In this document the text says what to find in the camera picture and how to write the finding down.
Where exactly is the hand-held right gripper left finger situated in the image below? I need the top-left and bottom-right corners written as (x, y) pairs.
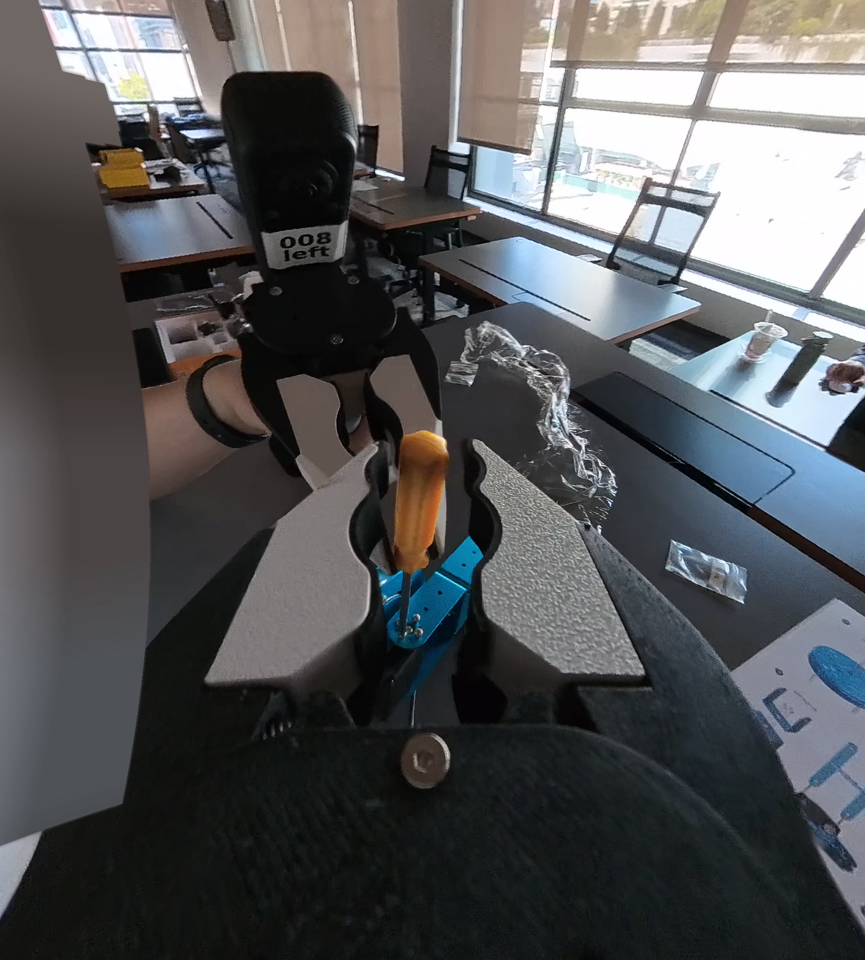
top-left (203, 442), bottom-right (383, 708)

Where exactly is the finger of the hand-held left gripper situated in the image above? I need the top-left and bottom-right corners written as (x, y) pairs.
top-left (276, 372), bottom-right (359, 490)
top-left (363, 352), bottom-right (443, 451)

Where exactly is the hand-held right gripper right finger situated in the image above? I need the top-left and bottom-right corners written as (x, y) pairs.
top-left (464, 438), bottom-right (647, 693)

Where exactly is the blue metal toy robot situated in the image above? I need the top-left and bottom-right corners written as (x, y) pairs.
top-left (376, 534), bottom-right (479, 725)

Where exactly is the orange-handled screwdriver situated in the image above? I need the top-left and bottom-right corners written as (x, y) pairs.
top-left (391, 429), bottom-right (452, 639)

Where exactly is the person's left forearm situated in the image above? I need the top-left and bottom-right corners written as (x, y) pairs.
top-left (143, 382), bottom-right (235, 502)

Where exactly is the dark grey desk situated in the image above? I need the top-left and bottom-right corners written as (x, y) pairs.
top-left (147, 300), bottom-right (865, 751)

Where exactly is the grey desk wooden edge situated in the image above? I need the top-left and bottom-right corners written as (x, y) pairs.
top-left (106, 193), bottom-right (257, 275)
top-left (419, 236), bottom-right (702, 346)
top-left (350, 183), bottom-right (482, 232)
top-left (98, 161), bottom-right (210, 202)

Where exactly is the pale teal desk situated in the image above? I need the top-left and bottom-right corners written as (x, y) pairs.
top-left (676, 330), bottom-right (865, 450)

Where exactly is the person's left hand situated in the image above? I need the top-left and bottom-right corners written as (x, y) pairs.
top-left (206, 358), bottom-right (272, 440)

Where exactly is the black wristband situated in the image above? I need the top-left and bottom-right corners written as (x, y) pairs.
top-left (185, 354), bottom-right (274, 451)

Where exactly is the cardboard box white foam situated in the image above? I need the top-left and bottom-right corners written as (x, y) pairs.
top-left (155, 311), bottom-right (246, 372)

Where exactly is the crumpled clear plastic wrap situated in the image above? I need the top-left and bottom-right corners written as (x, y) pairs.
top-left (461, 321), bottom-right (620, 528)

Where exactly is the yellow box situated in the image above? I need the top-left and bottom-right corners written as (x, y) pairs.
top-left (97, 147), bottom-right (150, 189)

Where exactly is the beige roller blind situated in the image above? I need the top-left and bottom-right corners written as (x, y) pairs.
top-left (352, 0), bottom-right (405, 175)
top-left (458, 0), bottom-right (563, 156)

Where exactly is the printed instruction sheet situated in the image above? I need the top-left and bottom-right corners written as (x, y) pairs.
top-left (732, 598), bottom-right (865, 960)

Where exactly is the plastic cup with straw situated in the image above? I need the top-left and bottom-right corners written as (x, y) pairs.
top-left (740, 309), bottom-right (788, 366)

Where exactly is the black bottle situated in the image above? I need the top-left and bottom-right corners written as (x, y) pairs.
top-left (777, 330), bottom-right (833, 391)

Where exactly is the small paned window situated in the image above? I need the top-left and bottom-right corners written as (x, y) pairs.
top-left (38, 0), bottom-right (201, 106)

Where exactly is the large window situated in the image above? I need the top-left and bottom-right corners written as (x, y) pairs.
top-left (470, 0), bottom-right (865, 316)

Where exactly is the black desk cable cover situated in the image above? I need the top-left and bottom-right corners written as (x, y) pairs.
top-left (571, 371), bottom-right (795, 513)

